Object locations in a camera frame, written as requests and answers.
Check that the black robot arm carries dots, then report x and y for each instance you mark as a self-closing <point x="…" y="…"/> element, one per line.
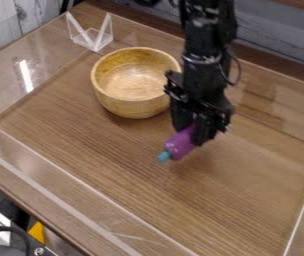
<point x="209" y="27"/>

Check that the yellow black device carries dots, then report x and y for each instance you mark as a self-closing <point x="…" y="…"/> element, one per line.
<point x="27" y="242"/>

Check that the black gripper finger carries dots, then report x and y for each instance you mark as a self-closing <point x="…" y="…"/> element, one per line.
<point x="181" y="115"/>
<point x="208" y="125"/>

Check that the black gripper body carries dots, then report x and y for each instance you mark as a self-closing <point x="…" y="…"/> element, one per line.
<point x="200" y="85"/>

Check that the purple toy eggplant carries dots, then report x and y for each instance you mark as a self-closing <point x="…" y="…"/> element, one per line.
<point x="178" y="146"/>

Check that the clear acrylic barrier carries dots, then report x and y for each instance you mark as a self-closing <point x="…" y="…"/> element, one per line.
<point x="268" y="97"/>
<point x="97" y="226"/>

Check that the clear acrylic front barrier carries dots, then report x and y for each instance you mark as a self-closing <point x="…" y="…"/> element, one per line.
<point x="97" y="226"/>

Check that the brown wooden bowl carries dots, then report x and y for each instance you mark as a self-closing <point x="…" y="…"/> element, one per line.
<point x="127" y="79"/>

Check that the clear acrylic back barrier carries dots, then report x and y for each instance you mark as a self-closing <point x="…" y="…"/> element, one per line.
<point x="268" y="97"/>

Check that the clear acrylic corner bracket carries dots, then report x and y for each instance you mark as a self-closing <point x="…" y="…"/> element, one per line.
<point x="90" y="38"/>

